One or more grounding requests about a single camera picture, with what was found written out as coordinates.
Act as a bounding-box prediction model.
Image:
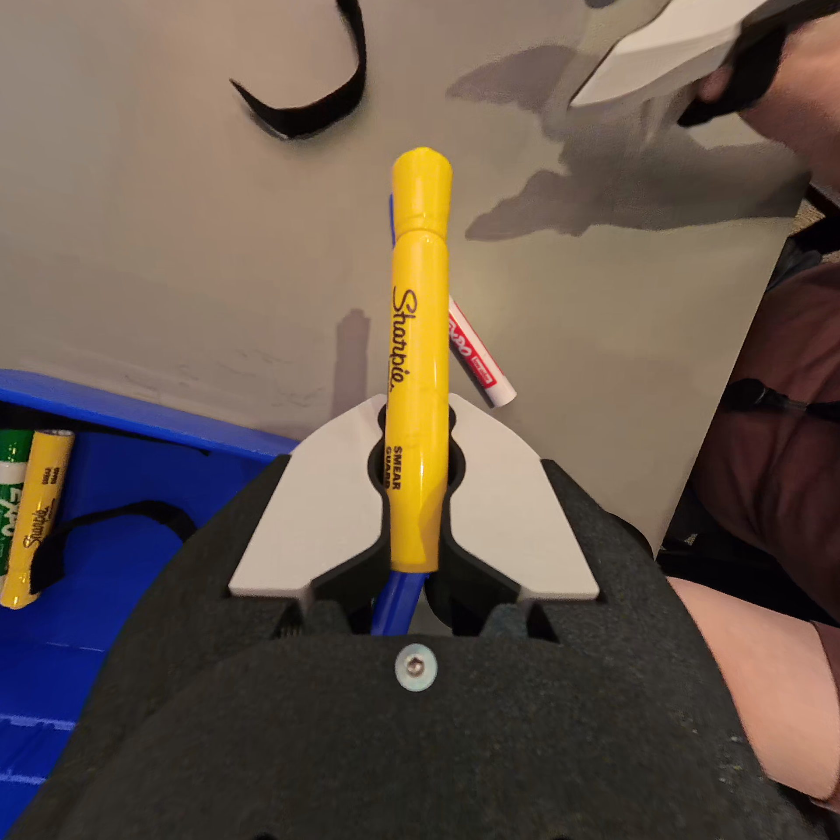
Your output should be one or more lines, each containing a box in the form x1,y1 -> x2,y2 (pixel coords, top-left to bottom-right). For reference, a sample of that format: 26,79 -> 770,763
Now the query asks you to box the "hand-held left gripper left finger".
228,392 -> 393,631

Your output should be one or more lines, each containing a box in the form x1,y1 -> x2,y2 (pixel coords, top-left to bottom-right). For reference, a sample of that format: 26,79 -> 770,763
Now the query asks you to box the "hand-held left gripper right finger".
441,392 -> 601,624

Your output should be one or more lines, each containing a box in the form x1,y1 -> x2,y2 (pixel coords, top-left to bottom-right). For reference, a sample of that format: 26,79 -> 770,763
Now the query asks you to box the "red dry erase marker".
448,295 -> 518,409

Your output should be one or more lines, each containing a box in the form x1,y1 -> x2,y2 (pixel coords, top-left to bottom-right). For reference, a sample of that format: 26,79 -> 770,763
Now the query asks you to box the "blue plastic bin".
0,367 -> 431,798

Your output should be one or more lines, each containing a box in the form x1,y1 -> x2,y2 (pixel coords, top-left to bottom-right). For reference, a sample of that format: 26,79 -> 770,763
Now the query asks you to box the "black hook-and-loop tie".
28,500 -> 198,595
228,0 -> 367,140

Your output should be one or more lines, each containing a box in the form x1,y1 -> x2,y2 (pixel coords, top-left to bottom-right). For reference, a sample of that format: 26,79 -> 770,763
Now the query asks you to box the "person's left forearm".
666,576 -> 840,802

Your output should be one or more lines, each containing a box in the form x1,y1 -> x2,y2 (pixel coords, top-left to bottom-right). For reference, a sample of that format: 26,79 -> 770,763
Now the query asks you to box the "person's right hand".
697,13 -> 840,193

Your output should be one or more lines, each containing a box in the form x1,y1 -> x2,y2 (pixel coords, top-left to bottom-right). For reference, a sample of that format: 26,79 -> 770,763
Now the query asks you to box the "black office chair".
656,486 -> 815,624

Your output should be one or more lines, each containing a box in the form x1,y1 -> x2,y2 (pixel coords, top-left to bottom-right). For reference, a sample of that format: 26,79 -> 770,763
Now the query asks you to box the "green dry erase marker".
0,430 -> 34,578

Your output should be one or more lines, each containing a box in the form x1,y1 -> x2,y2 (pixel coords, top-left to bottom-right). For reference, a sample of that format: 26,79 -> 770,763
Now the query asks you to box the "black lanyard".
722,379 -> 840,421

